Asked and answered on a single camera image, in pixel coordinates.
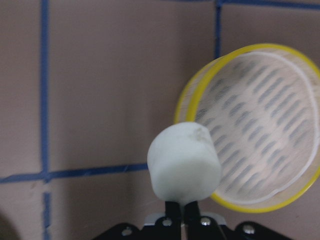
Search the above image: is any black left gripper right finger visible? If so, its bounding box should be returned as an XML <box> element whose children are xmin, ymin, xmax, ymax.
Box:
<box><xmin>183</xmin><ymin>201</ymin><xmax>202</xmax><ymax>240</ymax></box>

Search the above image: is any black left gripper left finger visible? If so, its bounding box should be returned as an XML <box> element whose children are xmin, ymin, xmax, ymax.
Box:
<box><xmin>164</xmin><ymin>201</ymin><xmax>182</xmax><ymax>240</ymax></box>

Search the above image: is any white steamed bun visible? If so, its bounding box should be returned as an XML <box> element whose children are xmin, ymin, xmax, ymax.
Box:
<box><xmin>147</xmin><ymin>122</ymin><xmax>222</xmax><ymax>206</ymax></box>

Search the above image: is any yellow steamer layer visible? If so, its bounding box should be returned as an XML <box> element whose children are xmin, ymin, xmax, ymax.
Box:
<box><xmin>174</xmin><ymin>43</ymin><xmax>320</xmax><ymax>213</ymax></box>

